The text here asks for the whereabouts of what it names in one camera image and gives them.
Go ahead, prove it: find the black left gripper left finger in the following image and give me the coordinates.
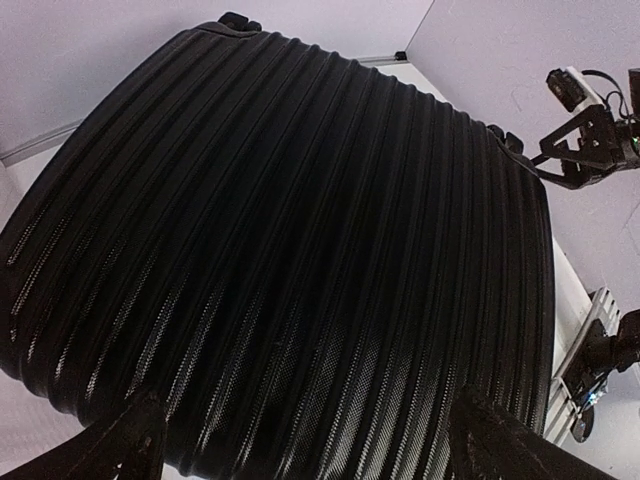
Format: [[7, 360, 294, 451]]
[[9, 392, 167, 479]]

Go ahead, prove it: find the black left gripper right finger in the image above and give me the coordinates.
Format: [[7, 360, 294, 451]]
[[449, 386, 611, 479]]

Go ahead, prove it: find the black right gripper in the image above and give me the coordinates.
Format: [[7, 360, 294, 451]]
[[525, 69, 640, 191]]

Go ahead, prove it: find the black ribbed hard suitcase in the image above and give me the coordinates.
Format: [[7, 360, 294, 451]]
[[1, 22, 554, 479]]

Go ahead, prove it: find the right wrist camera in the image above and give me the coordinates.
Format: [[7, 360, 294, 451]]
[[546, 66, 624, 116]]

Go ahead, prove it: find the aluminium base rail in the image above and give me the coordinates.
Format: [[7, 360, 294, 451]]
[[543, 287, 621, 446]]

